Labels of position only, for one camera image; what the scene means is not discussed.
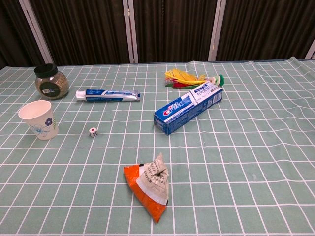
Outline white floral paper cup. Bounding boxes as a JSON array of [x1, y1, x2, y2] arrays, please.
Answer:
[[18, 100, 59, 141]]

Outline blue Crest toothpaste box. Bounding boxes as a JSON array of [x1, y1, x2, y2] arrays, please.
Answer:
[[153, 82, 224, 136]]

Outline colourful feather shuttlecock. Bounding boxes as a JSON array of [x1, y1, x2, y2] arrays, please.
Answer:
[[164, 68, 225, 89]]

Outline blue white toothpaste tube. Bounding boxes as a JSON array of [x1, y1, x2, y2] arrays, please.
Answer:
[[75, 89, 141, 102]]

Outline orange white snack packet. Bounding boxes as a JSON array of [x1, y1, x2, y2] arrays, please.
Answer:
[[123, 152, 169, 224]]

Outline green checked tablecloth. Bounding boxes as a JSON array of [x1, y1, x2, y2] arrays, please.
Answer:
[[0, 57, 315, 236]]

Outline glass jar with black lid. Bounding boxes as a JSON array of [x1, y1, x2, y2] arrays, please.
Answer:
[[33, 63, 69, 100]]

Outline dark pleated curtain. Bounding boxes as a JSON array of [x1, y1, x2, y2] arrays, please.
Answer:
[[0, 0, 315, 70]]

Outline white screen frame post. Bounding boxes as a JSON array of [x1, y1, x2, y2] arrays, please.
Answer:
[[208, 0, 226, 62], [304, 38, 315, 60], [122, 0, 139, 63], [19, 0, 54, 64]]

